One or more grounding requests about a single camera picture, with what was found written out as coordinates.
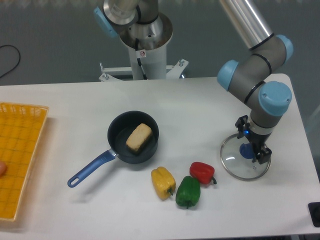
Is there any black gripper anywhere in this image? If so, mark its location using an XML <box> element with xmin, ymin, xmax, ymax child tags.
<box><xmin>235</xmin><ymin>115</ymin><xmax>273</xmax><ymax>165</ymax></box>

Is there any glass pot lid blue knob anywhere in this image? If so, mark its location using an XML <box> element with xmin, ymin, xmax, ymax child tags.
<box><xmin>220</xmin><ymin>134</ymin><xmax>271</xmax><ymax>182</ymax></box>

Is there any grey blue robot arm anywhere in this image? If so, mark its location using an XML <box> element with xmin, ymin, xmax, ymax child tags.
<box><xmin>93</xmin><ymin>0</ymin><xmax>294</xmax><ymax>164</ymax></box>

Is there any fingertip at left edge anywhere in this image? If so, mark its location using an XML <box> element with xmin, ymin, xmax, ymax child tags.
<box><xmin>0</xmin><ymin>161</ymin><xmax>7</xmax><ymax>177</ymax></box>

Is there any red bell pepper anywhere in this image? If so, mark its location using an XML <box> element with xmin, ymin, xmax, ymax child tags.
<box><xmin>189</xmin><ymin>162</ymin><xmax>217</xmax><ymax>185</ymax></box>

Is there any black device at table edge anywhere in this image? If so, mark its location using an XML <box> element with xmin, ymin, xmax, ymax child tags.
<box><xmin>308</xmin><ymin>202</ymin><xmax>320</xmax><ymax>228</ymax></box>

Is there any green bell pepper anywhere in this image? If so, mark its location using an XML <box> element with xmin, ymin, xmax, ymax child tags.
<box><xmin>175</xmin><ymin>176</ymin><xmax>201</xmax><ymax>209</ymax></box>

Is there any yellow bell pepper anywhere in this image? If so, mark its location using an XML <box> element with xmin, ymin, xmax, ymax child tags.
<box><xmin>151</xmin><ymin>166</ymin><xmax>176</xmax><ymax>201</ymax></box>

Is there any beige bread loaf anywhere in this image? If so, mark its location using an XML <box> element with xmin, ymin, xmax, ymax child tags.
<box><xmin>125</xmin><ymin>123</ymin><xmax>153</xmax><ymax>153</ymax></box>

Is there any yellow woven basket tray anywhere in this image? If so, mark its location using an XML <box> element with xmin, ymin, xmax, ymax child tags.
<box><xmin>0</xmin><ymin>102</ymin><xmax>49</xmax><ymax>222</ymax></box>

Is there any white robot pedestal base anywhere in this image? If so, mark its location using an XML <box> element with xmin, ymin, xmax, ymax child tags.
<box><xmin>99</xmin><ymin>13</ymin><xmax>189</xmax><ymax>82</ymax></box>

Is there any dark saucepan blue handle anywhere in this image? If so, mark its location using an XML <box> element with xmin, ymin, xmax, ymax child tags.
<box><xmin>67</xmin><ymin>110</ymin><xmax>159</xmax><ymax>188</ymax></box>

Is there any black cable on pedestal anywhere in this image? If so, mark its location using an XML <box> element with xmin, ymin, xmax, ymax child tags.
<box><xmin>134</xmin><ymin>37</ymin><xmax>149</xmax><ymax>80</ymax></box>

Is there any black cable on floor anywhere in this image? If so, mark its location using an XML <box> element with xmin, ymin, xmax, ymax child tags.
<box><xmin>0</xmin><ymin>44</ymin><xmax>21</xmax><ymax>79</ymax></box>

